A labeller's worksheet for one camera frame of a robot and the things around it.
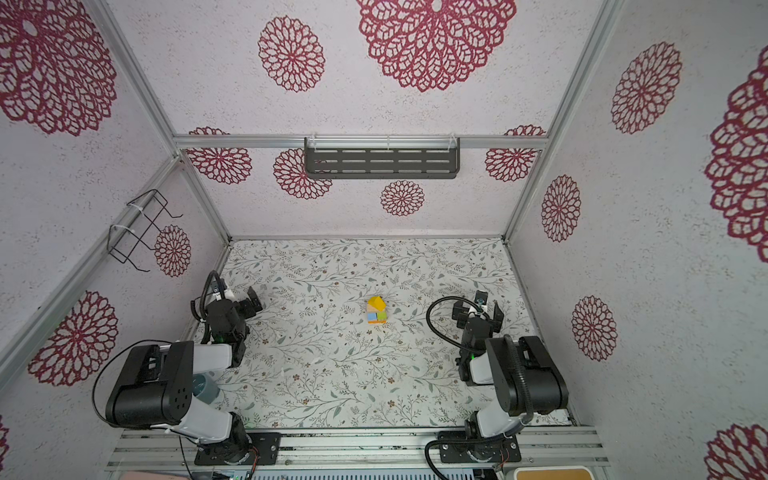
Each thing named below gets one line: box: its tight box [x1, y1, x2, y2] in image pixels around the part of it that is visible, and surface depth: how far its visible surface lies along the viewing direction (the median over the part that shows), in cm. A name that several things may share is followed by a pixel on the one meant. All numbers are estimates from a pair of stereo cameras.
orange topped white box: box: [514, 466, 595, 480], surface depth 67 cm
